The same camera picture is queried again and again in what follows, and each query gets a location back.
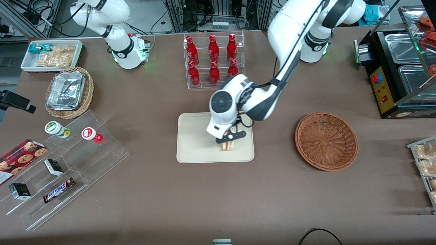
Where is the clear acrylic bottle rack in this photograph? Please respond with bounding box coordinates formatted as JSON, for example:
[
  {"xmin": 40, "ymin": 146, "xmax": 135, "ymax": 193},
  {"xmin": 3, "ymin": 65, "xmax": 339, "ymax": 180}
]
[{"xmin": 183, "ymin": 30, "xmax": 245, "ymax": 90}]

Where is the small black box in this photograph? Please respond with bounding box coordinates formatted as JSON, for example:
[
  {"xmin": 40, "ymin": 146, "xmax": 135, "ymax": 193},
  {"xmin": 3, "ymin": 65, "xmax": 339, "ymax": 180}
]
[
  {"xmin": 44, "ymin": 158, "xmax": 65, "ymax": 177},
  {"xmin": 9, "ymin": 182, "xmax": 32, "ymax": 200}
]

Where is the steel warmer pan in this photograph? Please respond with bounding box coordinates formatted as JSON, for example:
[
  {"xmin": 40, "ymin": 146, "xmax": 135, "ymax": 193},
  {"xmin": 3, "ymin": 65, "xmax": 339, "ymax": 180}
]
[
  {"xmin": 384, "ymin": 33, "xmax": 422, "ymax": 65},
  {"xmin": 397, "ymin": 64, "xmax": 436, "ymax": 103}
]

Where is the snickers chocolate bar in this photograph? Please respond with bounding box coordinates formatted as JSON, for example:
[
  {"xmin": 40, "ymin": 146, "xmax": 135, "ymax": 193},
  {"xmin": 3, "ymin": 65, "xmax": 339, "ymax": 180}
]
[{"xmin": 42, "ymin": 177, "xmax": 76, "ymax": 204}]

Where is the red cola bottle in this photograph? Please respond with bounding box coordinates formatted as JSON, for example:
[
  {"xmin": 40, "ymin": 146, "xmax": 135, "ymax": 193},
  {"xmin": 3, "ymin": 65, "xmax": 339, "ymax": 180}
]
[
  {"xmin": 227, "ymin": 33, "xmax": 238, "ymax": 63},
  {"xmin": 186, "ymin": 35, "xmax": 200, "ymax": 65},
  {"xmin": 208, "ymin": 34, "xmax": 220, "ymax": 63},
  {"xmin": 188, "ymin": 61, "xmax": 200, "ymax": 87},
  {"xmin": 227, "ymin": 59, "xmax": 239, "ymax": 78},
  {"xmin": 209, "ymin": 61, "xmax": 221, "ymax": 86}
]

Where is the black floor cable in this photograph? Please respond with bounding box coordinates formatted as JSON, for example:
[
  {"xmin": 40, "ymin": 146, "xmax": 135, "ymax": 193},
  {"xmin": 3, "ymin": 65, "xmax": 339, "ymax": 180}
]
[{"xmin": 298, "ymin": 228, "xmax": 343, "ymax": 245}]

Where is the beige plastic tray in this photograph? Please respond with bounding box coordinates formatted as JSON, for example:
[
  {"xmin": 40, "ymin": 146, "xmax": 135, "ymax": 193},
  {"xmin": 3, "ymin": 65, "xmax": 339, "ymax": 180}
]
[{"xmin": 176, "ymin": 111, "xmax": 255, "ymax": 164}]

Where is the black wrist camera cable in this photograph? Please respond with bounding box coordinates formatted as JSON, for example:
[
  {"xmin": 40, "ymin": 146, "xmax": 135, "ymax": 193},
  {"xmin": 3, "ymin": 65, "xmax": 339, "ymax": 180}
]
[{"xmin": 236, "ymin": 56, "xmax": 291, "ymax": 129}]

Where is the white rectangular snack bin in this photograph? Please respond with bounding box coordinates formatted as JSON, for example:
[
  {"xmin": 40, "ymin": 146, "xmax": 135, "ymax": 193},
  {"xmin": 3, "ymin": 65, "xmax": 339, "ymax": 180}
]
[{"xmin": 20, "ymin": 39, "xmax": 83, "ymax": 74}]

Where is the light wicker basket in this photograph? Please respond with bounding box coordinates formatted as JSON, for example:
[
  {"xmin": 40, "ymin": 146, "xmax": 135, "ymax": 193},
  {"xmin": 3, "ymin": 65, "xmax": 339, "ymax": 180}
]
[{"xmin": 45, "ymin": 66, "xmax": 94, "ymax": 119}]

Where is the red lid drink bottle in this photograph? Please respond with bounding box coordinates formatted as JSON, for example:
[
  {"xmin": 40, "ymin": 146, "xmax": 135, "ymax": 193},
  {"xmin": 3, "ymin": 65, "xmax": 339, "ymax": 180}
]
[{"xmin": 81, "ymin": 127, "xmax": 104, "ymax": 144}]

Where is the brown wicker basket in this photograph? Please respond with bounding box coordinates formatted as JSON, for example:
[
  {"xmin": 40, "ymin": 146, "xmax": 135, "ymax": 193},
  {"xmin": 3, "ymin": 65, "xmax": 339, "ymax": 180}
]
[{"xmin": 294, "ymin": 112, "xmax": 359, "ymax": 172}]

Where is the red fried food piece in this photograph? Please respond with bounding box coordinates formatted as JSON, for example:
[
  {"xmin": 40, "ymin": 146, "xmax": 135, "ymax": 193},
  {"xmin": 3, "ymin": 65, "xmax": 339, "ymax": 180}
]
[{"xmin": 416, "ymin": 16, "xmax": 436, "ymax": 32}]

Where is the tray of packaged pastries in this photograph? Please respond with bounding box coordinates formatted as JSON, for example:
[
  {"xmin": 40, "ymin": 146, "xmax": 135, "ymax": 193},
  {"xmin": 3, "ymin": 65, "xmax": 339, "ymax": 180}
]
[{"xmin": 407, "ymin": 136, "xmax": 436, "ymax": 215}]

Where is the black food warmer case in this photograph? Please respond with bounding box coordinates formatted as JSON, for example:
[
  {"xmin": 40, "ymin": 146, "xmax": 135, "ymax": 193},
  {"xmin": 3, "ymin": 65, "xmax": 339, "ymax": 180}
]
[{"xmin": 354, "ymin": 5, "xmax": 436, "ymax": 120}]

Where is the clear bag of crackers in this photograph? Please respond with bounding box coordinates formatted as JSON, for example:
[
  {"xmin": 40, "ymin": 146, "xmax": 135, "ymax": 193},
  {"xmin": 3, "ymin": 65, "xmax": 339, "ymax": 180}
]
[{"xmin": 35, "ymin": 46, "xmax": 76, "ymax": 68}]

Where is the red cookie box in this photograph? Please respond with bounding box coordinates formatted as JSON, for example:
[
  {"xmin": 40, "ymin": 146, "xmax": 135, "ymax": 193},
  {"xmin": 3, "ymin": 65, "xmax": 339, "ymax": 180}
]
[{"xmin": 0, "ymin": 138, "xmax": 48, "ymax": 186}]

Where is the clear acrylic stepped stand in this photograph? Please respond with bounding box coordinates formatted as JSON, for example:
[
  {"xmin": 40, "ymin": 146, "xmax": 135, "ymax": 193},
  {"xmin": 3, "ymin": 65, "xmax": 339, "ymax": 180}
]
[{"xmin": 0, "ymin": 109, "xmax": 130, "ymax": 231}]

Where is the green lid drink bottle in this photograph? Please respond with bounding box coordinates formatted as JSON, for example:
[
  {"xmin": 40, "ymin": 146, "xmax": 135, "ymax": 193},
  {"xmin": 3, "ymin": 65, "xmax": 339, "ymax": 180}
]
[{"xmin": 44, "ymin": 121, "xmax": 71, "ymax": 139}]

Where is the stack of foil containers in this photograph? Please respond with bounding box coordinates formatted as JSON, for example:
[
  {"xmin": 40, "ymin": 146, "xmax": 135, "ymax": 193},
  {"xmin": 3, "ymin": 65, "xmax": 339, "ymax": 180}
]
[{"xmin": 46, "ymin": 70, "xmax": 86, "ymax": 111}]

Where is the triangular sandwich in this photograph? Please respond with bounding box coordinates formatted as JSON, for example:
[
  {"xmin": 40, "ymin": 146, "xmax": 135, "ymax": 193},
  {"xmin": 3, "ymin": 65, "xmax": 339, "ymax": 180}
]
[{"xmin": 221, "ymin": 126, "xmax": 238, "ymax": 152}]

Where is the teal snack packet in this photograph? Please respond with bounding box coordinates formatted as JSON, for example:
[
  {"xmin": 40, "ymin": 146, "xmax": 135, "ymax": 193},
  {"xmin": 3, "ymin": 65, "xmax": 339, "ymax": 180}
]
[{"xmin": 28, "ymin": 43, "xmax": 52, "ymax": 54}]

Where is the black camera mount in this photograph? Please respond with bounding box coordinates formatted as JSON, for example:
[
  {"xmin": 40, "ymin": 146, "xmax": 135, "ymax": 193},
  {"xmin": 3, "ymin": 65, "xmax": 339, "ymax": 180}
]
[{"xmin": 0, "ymin": 90, "xmax": 37, "ymax": 114}]

